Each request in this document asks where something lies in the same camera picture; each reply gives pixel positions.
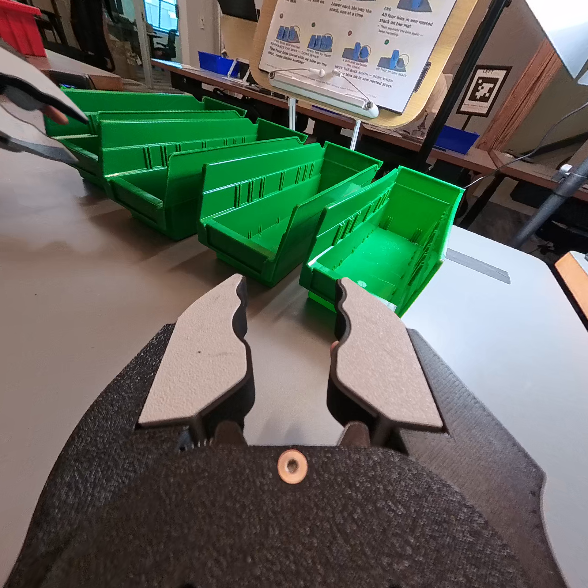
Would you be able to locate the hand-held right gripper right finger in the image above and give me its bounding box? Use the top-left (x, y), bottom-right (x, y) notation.
top-left (326, 277), bottom-right (445, 444)

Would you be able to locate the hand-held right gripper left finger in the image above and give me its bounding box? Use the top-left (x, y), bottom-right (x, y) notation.
top-left (137, 274), bottom-right (255, 442)

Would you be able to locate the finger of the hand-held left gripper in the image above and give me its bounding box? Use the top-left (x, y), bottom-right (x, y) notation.
top-left (0, 46), bottom-right (90, 125)
top-left (0, 107), bottom-right (80, 165)

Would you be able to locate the green plastic bin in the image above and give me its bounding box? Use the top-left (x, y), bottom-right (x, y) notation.
top-left (98, 117), bottom-right (309, 242)
top-left (198, 141), bottom-right (384, 288)
top-left (43, 87), bottom-right (249, 187)
top-left (300, 165), bottom-right (466, 319)

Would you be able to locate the grey device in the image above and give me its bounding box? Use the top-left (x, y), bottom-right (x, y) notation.
top-left (48, 70), bottom-right (92, 91)

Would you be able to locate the red plastic bin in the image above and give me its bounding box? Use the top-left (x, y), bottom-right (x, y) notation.
top-left (0, 0), bottom-right (47, 57)

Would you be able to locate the wood-edged white table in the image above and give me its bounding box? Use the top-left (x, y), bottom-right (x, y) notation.
top-left (28, 48), bottom-right (125, 91)

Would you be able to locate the black office chair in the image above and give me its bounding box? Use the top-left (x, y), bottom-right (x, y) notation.
top-left (154, 28), bottom-right (177, 60)

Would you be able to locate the brown wooden table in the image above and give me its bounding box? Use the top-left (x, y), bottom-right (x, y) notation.
top-left (152, 57), bottom-right (588, 203)

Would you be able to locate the blue plastic bin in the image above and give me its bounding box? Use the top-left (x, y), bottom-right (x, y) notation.
top-left (434, 125), bottom-right (481, 154)
top-left (198, 51), bottom-right (242, 76)

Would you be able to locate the black monitor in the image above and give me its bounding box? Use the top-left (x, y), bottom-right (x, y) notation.
top-left (216, 0), bottom-right (258, 21)

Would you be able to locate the grey metal pole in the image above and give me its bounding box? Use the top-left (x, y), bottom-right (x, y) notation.
top-left (509, 158), bottom-right (588, 250)

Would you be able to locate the white board stand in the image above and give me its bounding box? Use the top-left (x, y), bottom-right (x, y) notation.
top-left (287, 97), bottom-right (361, 150)

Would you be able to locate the clear page holder bar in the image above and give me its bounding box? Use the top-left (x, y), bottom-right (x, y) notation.
top-left (268, 68), bottom-right (379, 120)

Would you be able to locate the black and white marker poster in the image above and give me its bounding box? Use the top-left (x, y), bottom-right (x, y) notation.
top-left (456, 65), bottom-right (513, 118)

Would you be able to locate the white instruction sheet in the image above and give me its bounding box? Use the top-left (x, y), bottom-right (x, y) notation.
top-left (258, 0), bottom-right (458, 115)

